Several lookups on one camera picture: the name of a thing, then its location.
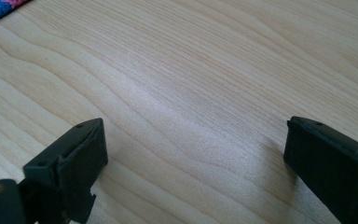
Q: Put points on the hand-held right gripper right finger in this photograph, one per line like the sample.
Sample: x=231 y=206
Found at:
x=332 y=168

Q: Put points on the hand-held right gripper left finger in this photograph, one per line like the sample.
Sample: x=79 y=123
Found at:
x=71 y=168

